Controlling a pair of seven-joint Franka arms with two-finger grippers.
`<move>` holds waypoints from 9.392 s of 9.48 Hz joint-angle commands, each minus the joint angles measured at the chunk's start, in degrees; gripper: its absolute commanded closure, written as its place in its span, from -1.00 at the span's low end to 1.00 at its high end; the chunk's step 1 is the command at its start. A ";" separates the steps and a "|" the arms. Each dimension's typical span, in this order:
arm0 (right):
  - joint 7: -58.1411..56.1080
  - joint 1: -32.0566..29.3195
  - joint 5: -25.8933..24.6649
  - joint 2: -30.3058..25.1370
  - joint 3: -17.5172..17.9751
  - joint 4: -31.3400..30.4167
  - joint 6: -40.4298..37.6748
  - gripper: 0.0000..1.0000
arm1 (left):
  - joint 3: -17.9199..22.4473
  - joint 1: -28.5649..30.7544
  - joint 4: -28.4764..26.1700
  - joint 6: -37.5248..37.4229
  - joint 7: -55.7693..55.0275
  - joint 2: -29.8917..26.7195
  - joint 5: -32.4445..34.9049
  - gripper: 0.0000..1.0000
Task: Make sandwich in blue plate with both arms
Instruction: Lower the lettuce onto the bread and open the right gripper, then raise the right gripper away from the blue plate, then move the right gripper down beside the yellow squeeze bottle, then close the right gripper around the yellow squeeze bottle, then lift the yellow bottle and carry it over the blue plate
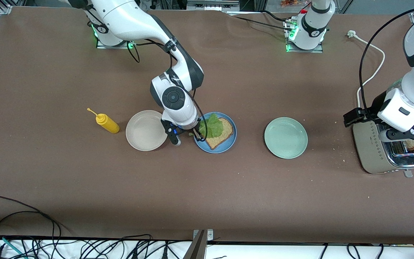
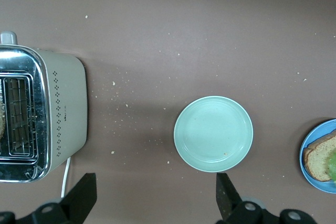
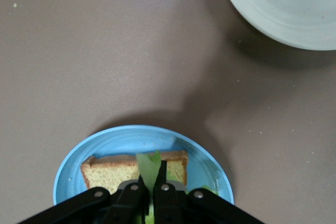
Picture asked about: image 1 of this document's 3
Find cream white plate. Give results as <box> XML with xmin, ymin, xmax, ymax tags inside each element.
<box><xmin>125</xmin><ymin>110</ymin><xmax>169</xmax><ymax>151</ymax></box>

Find green plate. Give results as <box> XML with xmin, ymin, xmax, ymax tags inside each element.
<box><xmin>264</xmin><ymin>117</ymin><xmax>308</xmax><ymax>159</ymax></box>

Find aluminium profile bracket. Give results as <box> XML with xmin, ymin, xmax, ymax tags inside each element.
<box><xmin>183</xmin><ymin>229</ymin><xmax>215</xmax><ymax>259</ymax></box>

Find teal cable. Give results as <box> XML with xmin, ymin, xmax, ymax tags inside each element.
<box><xmin>0</xmin><ymin>236</ymin><xmax>28</xmax><ymax>259</ymax></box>

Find beige chrome toaster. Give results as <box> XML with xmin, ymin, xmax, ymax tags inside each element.
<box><xmin>353</xmin><ymin>121</ymin><xmax>414</xmax><ymax>178</ymax></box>

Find white toaster power cable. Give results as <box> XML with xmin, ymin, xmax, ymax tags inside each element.
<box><xmin>347</xmin><ymin>30</ymin><xmax>386</xmax><ymax>108</ymax></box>

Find yellow squeeze bottle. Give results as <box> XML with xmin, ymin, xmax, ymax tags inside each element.
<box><xmin>87</xmin><ymin>108</ymin><xmax>120</xmax><ymax>134</ymax></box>

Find tangled cables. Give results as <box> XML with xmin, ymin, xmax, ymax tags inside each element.
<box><xmin>0</xmin><ymin>238</ymin><xmax>414</xmax><ymax>259</ymax></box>

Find thin black cable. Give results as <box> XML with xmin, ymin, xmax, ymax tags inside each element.
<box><xmin>225</xmin><ymin>10</ymin><xmax>295</xmax><ymax>32</ymax></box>

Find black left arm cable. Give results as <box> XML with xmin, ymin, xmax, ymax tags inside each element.
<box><xmin>359</xmin><ymin>5</ymin><xmax>414</xmax><ymax>124</ymax></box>

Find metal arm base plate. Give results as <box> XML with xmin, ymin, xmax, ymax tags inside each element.
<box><xmin>285</xmin><ymin>17</ymin><xmax>325</xmax><ymax>54</ymax></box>
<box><xmin>96</xmin><ymin>15</ymin><xmax>138</xmax><ymax>49</ymax></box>

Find grey metal box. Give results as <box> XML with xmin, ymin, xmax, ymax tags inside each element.
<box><xmin>187</xmin><ymin>0</ymin><xmax>240</xmax><ymax>11</ymax></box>

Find green lettuce leaf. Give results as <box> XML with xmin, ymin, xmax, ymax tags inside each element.
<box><xmin>189</xmin><ymin>113</ymin><xmax>224</xmax><ymax>139</ymax></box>

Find blue plate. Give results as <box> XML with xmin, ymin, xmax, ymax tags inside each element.
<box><xmin>193</xmin><ymin>112</ymin><xmax>237</xmax><ymax>154</ymax></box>

